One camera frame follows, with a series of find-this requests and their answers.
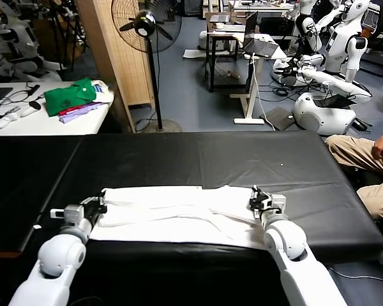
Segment green polo shirt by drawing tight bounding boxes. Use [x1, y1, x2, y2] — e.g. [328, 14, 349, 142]
[43, 78, 98, 118]

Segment khaki trousers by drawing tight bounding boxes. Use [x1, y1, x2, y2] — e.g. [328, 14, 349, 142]
[325, 133, 383, 220]

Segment purple folded shirt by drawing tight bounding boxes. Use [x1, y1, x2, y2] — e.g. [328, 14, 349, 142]
[59, 102, 103, 125]

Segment black leather table cover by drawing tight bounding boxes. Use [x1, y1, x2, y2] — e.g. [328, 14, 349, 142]
[19, 131, 383, 265]
[0, 136, 84, 259]

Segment small white dome base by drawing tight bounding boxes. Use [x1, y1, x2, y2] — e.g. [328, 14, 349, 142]
[198, 29, 213, 51]

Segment black power adapter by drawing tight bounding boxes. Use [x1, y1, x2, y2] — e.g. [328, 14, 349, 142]
[354, 117, 375, 132]

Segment grey floor board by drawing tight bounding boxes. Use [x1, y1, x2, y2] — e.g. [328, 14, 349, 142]
[259, 106, 297, 131]

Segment white printed t-shirt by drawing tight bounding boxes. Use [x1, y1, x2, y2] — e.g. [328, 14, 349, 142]
[89, 186, 266, 249]

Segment red folded garment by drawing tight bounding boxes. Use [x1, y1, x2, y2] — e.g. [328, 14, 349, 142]
[59, 107, 85, 117]

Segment open dark laptop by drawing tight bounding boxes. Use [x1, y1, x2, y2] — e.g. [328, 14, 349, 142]
[243, 10, 281, 58]

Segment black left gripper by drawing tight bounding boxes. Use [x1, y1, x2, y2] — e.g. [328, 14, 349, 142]
[81, 189, 108, 224]

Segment black metal desk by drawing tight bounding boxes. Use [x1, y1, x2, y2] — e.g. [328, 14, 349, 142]
[206, 11, 260, 93]

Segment white round-headed humanoid robot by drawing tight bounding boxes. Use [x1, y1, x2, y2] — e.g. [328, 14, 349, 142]
[325, 0, 371, 83]

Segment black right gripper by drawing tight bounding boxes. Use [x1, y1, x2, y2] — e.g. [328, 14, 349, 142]
[249, 185, 273, 219]

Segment grey marker pen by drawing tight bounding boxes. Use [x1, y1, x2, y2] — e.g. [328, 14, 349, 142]
[0, 106, 21, 118]

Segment black standing fan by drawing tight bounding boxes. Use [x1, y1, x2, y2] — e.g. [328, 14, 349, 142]
[110, 0, 183, 134]

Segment white rounded robot base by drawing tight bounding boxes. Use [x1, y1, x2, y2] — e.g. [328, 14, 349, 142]
[292, 92, 360, 135]

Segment white humanoid robot with cables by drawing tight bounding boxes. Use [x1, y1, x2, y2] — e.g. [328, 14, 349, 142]
[294, 0, 343, 54]

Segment white side table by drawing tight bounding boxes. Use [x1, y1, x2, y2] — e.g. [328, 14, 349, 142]
[0, 80, 115, 137]

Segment white floor board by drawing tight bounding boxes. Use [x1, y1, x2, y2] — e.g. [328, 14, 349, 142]
[183, 48, 210, 59]

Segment white robot with grey panel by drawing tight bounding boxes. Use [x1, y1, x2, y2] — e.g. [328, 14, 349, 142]
[0, 0, 68, 84]

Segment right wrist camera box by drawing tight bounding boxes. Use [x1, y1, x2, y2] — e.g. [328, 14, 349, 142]
[270, 194, 287, 214]

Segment white hanging cable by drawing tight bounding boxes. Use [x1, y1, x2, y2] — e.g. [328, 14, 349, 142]
[250, 53, 278, 126]

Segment thin black cable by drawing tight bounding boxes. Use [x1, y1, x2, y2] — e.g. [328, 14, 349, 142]
[0, 82, 42, 121]

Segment wooden partition panel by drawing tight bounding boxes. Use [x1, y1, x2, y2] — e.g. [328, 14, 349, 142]
[76, 0, 157, 134]

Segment black monitor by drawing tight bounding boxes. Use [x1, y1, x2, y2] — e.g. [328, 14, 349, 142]
[259, 16, 298, 37]

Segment white-legged desk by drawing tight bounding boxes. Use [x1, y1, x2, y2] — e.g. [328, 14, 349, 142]
[230, 34, 289, 125]

